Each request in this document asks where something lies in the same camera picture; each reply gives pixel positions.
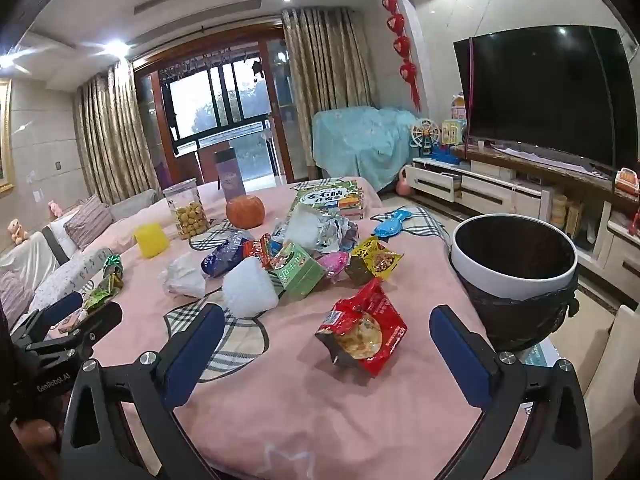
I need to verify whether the yellow foam sleeve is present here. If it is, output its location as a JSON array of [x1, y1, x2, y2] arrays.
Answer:
[[133, 223, 170, 259]]

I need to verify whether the colourful toy house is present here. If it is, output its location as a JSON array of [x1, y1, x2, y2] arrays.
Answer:
[[441, 120, 468, 147]]

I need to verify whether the yellow snack packet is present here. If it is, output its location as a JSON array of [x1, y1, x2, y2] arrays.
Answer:
[[345, 236, 404, 286]]

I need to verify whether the orange-red round fruit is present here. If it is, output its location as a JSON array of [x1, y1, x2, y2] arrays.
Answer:
[[226, 194, 266, 228]]

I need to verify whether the wooden framed glass door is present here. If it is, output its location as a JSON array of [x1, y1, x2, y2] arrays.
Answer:
[[132, 25, 301, 186]]

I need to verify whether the black flat television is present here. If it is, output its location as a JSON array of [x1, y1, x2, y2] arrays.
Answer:
[[453, 25, 638, 171]]

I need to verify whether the small red snack packet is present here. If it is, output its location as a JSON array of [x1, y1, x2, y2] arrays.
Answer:
[[243, 234, 286, 271]]

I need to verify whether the white ferris wheel toy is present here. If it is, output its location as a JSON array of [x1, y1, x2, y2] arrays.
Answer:
[[409, 119, 442, 157]]

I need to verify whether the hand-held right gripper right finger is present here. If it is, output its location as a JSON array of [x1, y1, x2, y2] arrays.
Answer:
[[429, 304, 593, 480]]

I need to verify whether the blue snack wrapper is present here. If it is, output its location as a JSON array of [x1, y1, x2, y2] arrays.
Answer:
[[201, 237, 256, 278]]

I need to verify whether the clear jar of yellow snacks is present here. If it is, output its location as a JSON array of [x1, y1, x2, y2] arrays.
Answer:
[[163, 178, 210, 241]]

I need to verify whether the striped cushion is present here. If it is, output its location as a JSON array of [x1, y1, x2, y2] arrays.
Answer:
[[64, 195, 115, 250]]

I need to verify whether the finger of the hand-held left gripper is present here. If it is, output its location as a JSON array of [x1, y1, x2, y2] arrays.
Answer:
[[10, 291, 85, 337], [25, 301, 124, 357]]

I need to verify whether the colourful children's book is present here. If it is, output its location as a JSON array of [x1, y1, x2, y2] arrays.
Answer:
[[291, 179, 365, 221]]

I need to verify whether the light fabric sofa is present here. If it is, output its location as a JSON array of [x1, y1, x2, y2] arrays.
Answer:
[[0, 187, 166, 321]]

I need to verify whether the teal cloth covered furniture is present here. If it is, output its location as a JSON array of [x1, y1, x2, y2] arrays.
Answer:
[[311, 106, 421, 192]]

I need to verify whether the person's left hand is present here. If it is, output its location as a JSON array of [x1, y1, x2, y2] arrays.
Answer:
[[11, 417, 63, 480]]

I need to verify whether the pink blanket with plaid hearts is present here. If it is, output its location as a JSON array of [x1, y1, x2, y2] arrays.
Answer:
[[30, 180, 541, 480]]

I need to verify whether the large white plastic bag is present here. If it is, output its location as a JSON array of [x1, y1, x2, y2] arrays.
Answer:
[[274, 204, 326, 251]]

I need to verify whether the purple drink bottle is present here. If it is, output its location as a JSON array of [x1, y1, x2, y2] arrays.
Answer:
[[214, 149, 247, 201]]

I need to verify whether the silver foil wrapper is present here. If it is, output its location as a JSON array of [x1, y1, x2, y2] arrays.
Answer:
[[320, 212, 361, 255]]

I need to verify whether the beige patterned curtain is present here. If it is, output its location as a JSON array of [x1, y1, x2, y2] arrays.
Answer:
[[74, 60, 161, 206], [281, 6, 378, 186]]

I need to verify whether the white bin with black bag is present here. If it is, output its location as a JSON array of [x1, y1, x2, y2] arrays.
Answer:
[[449, 214, 581, 353]]

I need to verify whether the pink plastic wrapper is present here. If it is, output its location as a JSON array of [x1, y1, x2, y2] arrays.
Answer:
[[318, 251, 350, 277]]

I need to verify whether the green carton box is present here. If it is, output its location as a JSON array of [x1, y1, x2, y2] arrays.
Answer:
[[270, 241, 327, 305]]

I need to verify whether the white television cabinet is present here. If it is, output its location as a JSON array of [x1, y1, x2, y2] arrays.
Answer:
[[404, 145, 640, 306]]

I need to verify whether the blue plastic wrapper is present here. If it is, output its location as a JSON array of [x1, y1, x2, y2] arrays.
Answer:
[[374, 208, 412, 238]]

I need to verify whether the green foil packet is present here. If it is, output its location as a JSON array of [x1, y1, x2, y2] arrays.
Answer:
[[102, 254, 125, 281]]

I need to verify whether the green snack packet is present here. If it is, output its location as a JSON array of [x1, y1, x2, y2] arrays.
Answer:
[[82, 272, 125, 311]]

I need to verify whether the red hanging knot decoration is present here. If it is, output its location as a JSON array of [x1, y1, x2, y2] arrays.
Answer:
[[382, 0, 422, 111]]

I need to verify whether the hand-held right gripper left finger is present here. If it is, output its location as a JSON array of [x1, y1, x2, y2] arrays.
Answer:
[[59, 303, 227, 480]]

